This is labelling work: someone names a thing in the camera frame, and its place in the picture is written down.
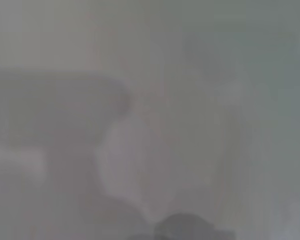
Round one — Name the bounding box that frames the dark brown teacup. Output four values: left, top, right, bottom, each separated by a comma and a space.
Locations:
153, 212, 235, 240

